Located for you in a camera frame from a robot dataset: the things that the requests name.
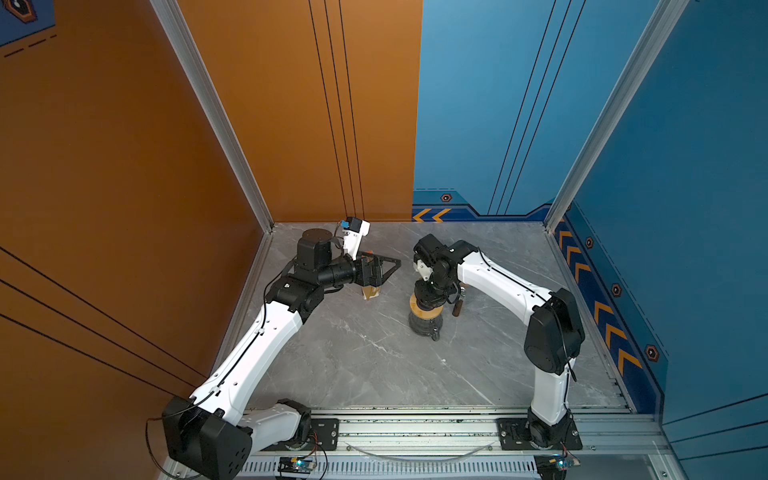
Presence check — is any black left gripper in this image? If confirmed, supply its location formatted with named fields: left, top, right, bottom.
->
left=316, top=249, right=399, bottom=293

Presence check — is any wooden ring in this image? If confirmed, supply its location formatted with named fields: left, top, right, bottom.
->
left=409, top=296, right=446, bottom=323

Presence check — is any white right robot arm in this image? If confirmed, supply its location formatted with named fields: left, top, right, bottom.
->
left=409, top=234, right=586, bottom=450

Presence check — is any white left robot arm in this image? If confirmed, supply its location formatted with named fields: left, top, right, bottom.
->
left=158, top=217, right=401, bottom=479

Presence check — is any brown small bottle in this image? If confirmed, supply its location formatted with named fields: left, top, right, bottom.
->
left=452, top=299, right=464, bottom=317

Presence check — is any right green circuit board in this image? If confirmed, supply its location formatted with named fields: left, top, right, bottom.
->
left=534, top=456, right=581, bottom=480

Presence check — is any green circuit board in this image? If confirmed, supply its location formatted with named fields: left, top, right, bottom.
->
left=276, top=457, right=318, bottom=479
left=534, top=456, right=581, bottom=480

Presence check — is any left green circuit board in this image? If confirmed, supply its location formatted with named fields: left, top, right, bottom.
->
left=276, top=457, right=318, bottom=479

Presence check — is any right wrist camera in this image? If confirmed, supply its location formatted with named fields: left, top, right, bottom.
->
left=414, top=259, right=433, bottom=282

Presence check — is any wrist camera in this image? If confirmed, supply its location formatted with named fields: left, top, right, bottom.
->
left=340, top=217, right=370, bottom=260
left=414, top=259, right=433, bottom=282

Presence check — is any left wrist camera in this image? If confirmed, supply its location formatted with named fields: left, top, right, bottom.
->
left=340, top=217, right=370, bottom=260

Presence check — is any aluminium left corner post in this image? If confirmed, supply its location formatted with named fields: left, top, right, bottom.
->
left=150, top=0, right=274, bottom=234

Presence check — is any aluminium corner post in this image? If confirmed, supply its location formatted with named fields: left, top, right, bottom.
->
left=150, top=0, right=274, bottom=234
left=543, top=0, right=689, bottom=234

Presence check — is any aluminium right corner post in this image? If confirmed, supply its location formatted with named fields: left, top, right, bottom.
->
left=543, top=0, right=689, bottom=234

